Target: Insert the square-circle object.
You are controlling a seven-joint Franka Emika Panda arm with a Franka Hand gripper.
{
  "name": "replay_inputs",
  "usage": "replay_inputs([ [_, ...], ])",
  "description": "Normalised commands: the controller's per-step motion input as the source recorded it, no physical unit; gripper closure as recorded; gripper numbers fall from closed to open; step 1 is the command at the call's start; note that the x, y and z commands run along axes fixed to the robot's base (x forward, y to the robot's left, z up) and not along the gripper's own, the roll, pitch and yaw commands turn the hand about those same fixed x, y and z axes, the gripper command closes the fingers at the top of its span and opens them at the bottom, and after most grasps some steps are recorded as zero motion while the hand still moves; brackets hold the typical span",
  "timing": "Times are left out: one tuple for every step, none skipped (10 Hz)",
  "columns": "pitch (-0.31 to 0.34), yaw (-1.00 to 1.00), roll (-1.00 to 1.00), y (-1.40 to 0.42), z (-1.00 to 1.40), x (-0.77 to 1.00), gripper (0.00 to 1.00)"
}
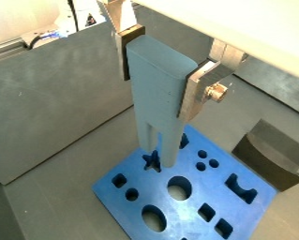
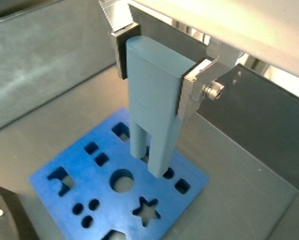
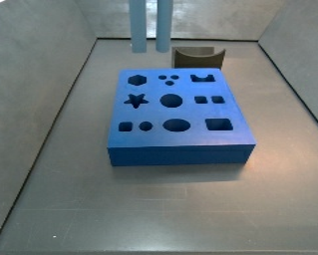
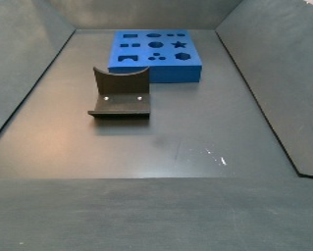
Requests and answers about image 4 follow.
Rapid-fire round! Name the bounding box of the black curved holder stand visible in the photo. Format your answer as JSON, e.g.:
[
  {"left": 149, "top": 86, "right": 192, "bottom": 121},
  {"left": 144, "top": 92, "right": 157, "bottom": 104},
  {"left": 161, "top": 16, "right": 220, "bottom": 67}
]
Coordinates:
[{"left": 89, "top": 68, "right": 152, "bottom": 118}]

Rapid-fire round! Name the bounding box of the blue shape-sorter block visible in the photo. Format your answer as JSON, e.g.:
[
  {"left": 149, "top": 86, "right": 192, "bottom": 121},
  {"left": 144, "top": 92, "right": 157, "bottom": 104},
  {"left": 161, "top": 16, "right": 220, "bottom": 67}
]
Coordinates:
[{"left": 108, "top": 29, "right": 203, "bottom": 83}]

